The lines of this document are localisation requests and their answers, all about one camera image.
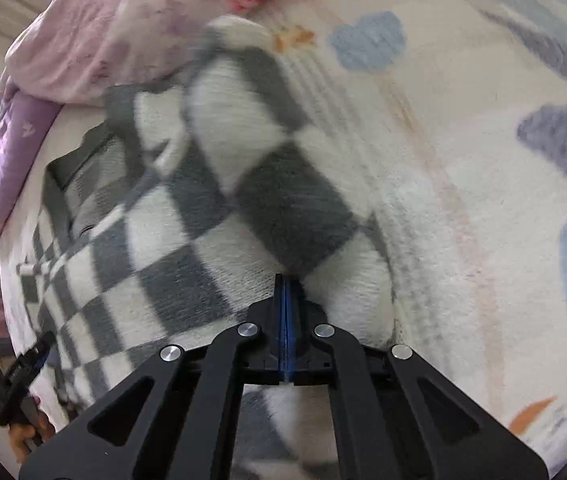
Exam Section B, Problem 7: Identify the person's left hand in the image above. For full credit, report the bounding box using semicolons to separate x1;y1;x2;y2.
8;394;57;467

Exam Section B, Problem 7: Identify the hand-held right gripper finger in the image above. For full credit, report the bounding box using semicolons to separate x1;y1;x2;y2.
18;273;288;480
286;278;550;480

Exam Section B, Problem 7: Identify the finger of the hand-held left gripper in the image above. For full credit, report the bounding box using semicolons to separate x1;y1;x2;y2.
11;331;57;387

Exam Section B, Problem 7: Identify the pink floral quilt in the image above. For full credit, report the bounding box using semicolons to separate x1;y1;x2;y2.
6;0;317;109

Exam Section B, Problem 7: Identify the purple pillow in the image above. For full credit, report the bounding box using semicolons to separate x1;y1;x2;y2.
0;74;65;239

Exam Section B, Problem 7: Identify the grey white checkered garment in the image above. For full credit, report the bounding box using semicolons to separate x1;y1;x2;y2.
16;15;397;480

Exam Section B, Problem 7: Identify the cream cloud print blanket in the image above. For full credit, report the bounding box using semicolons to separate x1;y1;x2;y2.
0;0;567;476

